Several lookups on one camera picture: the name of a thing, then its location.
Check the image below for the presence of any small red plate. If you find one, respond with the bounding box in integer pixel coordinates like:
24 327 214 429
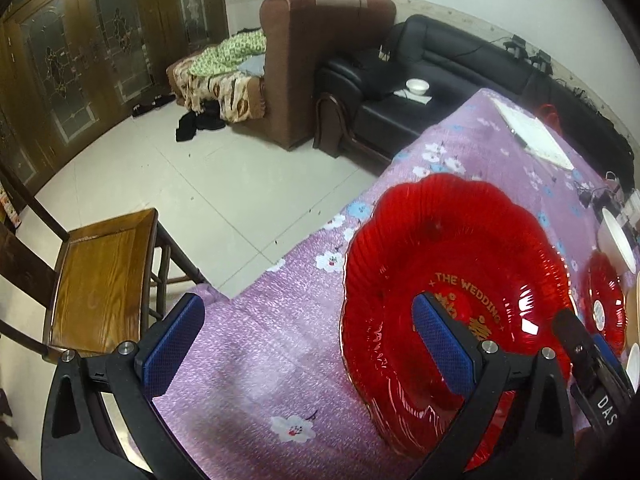
579 250 627 356

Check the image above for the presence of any wooden chair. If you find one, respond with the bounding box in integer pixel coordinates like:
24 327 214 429
1 168 206 363

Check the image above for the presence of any white paper notepad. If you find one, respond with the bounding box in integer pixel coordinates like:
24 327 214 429
491 98 574 171

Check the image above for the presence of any white bowl on sofa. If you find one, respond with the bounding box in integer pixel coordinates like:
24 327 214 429
406 78 430 96

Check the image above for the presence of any purple floral tablecloth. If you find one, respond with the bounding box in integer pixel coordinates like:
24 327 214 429
153 90 604 479

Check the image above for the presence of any patterned blanket on sofa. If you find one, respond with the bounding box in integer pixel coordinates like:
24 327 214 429
166 28 267 124

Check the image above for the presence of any white foam bowl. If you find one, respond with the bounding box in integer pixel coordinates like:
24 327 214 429
597 208 637 275

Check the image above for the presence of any large red wedding plate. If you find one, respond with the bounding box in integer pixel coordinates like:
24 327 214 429
341 174 570 459

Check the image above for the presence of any wooden glass-panel cabinet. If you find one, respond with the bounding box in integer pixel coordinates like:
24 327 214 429
1 0 229 192

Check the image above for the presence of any black leather sofa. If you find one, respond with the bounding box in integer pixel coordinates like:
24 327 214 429
314 15 634 191

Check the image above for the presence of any brown fabric sofa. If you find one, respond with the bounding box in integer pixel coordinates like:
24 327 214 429
166 0 398 152

